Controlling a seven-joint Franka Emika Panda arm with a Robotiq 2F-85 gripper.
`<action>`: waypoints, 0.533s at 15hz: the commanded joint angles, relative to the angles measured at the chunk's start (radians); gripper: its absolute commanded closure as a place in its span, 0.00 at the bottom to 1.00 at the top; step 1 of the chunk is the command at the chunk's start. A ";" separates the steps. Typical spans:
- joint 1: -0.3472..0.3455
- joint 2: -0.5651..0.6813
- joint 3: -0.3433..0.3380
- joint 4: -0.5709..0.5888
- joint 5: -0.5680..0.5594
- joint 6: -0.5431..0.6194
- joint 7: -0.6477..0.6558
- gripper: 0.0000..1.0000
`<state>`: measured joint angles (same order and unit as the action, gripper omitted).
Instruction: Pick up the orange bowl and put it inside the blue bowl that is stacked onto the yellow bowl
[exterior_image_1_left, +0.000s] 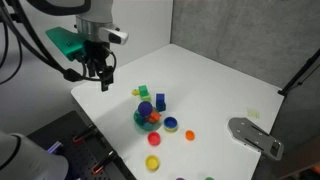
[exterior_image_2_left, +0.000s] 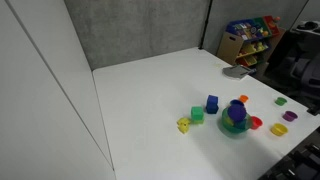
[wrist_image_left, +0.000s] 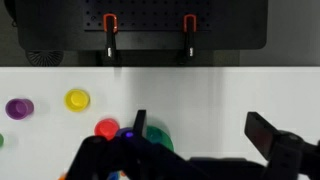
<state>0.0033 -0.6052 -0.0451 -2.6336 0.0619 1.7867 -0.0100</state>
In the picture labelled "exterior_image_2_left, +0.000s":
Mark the red cup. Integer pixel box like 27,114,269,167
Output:
249,115,264,131

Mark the large green translucent bowl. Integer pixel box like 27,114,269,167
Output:
221,107,254,135

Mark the yellow cube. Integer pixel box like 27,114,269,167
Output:
176,116,192,135

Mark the green toy block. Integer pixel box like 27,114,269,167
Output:
190,105,205,125

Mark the blue toy block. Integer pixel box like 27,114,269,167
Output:
205,94,220,115

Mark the small blue cup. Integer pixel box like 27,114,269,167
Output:
229,98,245,106

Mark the black vertical pole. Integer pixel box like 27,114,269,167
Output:
198,0,214,50

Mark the flat gray tray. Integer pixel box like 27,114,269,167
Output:
222,64,257,81

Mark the large indigo cup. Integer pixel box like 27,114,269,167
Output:
227,102,248,123

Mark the wooden toy bin shelf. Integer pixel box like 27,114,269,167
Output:
216,14,287,69

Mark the teal cup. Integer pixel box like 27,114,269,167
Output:
234,118,251,130

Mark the small green cup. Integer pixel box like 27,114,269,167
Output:
274,96,288,107

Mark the yellow cup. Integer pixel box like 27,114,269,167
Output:
270,122,289,137

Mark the purple cup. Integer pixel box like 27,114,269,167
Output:
282,110,299,123

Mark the black equipment rack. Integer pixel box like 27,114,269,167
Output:
258,126,320,180

